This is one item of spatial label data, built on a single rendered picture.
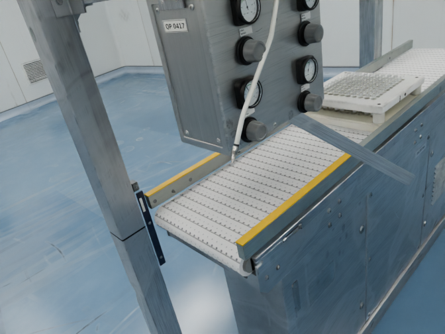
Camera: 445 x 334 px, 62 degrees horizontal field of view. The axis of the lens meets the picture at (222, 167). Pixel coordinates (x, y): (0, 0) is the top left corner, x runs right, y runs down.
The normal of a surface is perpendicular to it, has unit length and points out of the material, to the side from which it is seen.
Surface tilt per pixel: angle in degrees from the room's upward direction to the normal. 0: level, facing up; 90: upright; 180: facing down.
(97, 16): 90
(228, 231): 0
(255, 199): 0
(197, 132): 90
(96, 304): 0
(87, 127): 90
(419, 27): 90
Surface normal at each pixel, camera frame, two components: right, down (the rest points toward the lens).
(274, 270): 0.69, 0.23
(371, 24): -0.70, 0.44
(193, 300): -0.18, -0.87
